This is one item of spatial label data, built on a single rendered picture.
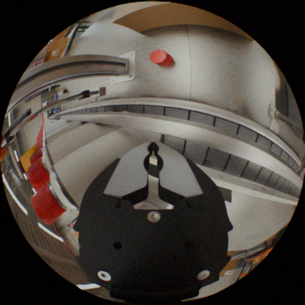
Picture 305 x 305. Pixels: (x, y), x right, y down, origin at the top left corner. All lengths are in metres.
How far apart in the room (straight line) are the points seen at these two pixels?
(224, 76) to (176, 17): 0.17
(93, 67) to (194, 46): 0.19
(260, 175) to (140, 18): 0.37
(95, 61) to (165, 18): 0.17
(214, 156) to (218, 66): 0.16
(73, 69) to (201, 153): 0.26
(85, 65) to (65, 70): 0.05
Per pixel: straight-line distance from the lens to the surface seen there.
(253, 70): 0.24
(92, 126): 0.15
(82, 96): 0.23
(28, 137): 7.93
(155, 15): 0.26
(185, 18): 0.27
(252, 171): 0.20
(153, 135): 0.15
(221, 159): 0.17
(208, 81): 0.20
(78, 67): 0.21
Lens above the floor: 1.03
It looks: 47 degrees down
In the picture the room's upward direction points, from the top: 133 degrees counter-clockwise
